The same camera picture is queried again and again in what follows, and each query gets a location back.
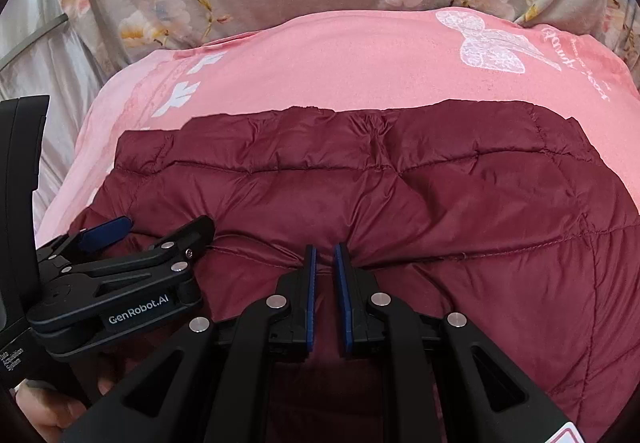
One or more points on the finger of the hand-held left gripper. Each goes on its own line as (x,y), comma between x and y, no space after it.
(107,229)
(190,243)

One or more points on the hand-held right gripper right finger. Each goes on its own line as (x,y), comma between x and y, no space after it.
(342,293)

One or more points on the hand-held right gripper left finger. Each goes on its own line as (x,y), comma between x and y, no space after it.
(311,293)

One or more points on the maroon puffer jacket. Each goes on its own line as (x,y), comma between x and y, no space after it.
(450,223)

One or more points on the person's left hand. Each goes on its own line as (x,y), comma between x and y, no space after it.
(50,405)

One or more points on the grey satin curtain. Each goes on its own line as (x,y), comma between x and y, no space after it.
(45,58)

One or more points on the metal rod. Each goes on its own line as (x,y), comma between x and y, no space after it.
(35,37)

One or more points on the pink printed blanket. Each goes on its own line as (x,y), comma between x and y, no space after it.
(325,63)

